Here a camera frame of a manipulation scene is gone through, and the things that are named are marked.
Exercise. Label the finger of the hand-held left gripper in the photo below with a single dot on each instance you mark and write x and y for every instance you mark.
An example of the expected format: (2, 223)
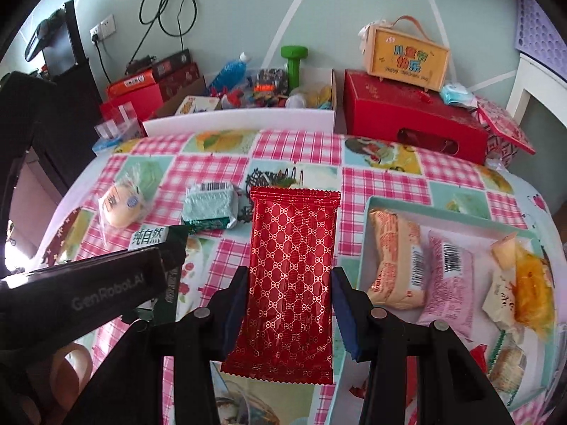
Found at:
(177, 243)

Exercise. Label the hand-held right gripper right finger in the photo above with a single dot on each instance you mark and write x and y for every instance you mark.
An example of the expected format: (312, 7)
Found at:
(347, 314)

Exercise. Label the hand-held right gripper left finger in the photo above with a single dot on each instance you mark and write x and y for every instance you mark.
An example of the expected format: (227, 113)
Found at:
(234, 310)

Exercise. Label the dark green snack packet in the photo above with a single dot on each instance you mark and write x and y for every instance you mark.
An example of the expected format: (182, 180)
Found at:
(170, 294)

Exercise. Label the red patterned snack packet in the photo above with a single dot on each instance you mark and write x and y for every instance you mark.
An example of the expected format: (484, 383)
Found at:
(288, 274)

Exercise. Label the pink snack packet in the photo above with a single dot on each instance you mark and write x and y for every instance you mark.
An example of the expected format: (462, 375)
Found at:
(447, 296)

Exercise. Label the white tray teal rim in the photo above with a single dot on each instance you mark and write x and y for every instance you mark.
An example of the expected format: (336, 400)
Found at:
(465, 225)

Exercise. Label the clear cookie packet green edges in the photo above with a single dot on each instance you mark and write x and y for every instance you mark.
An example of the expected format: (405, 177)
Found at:
(507, 363)

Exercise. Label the yellow snack packet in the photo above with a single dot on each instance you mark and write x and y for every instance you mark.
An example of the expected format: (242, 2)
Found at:
(534, 287)

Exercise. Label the person's left hand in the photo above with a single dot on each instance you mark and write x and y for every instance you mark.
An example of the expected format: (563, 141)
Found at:
(87, 372)

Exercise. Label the light green snack packet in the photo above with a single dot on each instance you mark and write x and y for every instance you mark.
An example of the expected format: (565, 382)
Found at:
(208, 206)

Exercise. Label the bun in clear packet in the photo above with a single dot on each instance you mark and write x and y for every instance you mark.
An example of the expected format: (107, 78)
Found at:
(122, 206)

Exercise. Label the clear plastic box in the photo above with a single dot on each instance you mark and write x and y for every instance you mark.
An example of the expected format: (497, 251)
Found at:
(116, 123)

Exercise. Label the playing card box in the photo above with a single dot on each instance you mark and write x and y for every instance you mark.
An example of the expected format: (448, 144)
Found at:
(199, 105)

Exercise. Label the white open cardboard box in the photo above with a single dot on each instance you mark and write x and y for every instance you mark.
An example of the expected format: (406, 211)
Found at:
(243, 119)

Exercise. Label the bright red box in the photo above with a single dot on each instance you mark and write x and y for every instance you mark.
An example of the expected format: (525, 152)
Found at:
(128, 107)

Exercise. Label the printed checkered tablecloth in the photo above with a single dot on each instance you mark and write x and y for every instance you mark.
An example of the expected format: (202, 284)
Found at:
(301, 150)

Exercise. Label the dark red box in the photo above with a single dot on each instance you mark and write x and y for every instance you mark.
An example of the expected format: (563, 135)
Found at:
(177, 80)

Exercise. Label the orange red box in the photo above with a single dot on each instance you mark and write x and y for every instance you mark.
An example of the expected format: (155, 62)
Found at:
(133, 85)

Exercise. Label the black cabinet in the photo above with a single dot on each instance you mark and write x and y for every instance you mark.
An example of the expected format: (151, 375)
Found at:
(71, 110)

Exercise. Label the blue bottle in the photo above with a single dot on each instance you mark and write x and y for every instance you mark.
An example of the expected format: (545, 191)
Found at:
(228, 73)

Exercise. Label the green dumbbell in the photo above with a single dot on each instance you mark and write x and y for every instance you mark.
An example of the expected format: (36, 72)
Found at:
(293, 64)

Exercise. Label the black monitor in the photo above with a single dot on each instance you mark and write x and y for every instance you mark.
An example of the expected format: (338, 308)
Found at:
(62, 44)

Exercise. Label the red patterned gift box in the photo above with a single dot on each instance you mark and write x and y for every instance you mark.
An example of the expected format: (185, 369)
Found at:
(505, 128)

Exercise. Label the light blue face mask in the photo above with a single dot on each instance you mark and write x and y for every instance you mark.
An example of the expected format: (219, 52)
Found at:
(458, 95)

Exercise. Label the yellow handbag shaped box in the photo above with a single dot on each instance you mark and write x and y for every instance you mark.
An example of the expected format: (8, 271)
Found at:
(407, 59)

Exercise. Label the purple perforated mat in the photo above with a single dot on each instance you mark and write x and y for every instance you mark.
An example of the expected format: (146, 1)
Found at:
(542, 26)

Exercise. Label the white wall socket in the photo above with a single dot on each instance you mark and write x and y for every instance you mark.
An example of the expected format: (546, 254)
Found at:
(102, 26)

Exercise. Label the white furniture frame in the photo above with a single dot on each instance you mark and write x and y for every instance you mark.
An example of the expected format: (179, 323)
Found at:
(527, 79)

